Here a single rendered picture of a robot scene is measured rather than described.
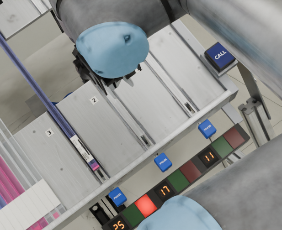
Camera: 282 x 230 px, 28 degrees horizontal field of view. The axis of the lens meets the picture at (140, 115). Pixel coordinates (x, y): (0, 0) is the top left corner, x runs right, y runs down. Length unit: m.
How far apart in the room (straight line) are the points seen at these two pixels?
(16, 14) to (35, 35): 1.81
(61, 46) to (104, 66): 1.27
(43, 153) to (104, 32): 0.53
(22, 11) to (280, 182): 0.97
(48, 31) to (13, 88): 1.24
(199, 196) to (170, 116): 0.78
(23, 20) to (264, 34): 0.81
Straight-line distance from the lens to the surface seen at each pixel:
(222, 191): 0.36
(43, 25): 3.06
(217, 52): 1.14
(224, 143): 1.15
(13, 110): 1.76
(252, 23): 0.52
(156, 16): 0.68
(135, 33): 0.66
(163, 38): 1.20
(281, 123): 2.14
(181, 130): 1.11
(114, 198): 1.10
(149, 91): 1.16
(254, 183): 0.35
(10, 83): 1.91
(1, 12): 1.26
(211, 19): 0.58
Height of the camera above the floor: 1.41
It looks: 34 degrees down
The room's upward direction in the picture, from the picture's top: 31 degrees counter-clockwise
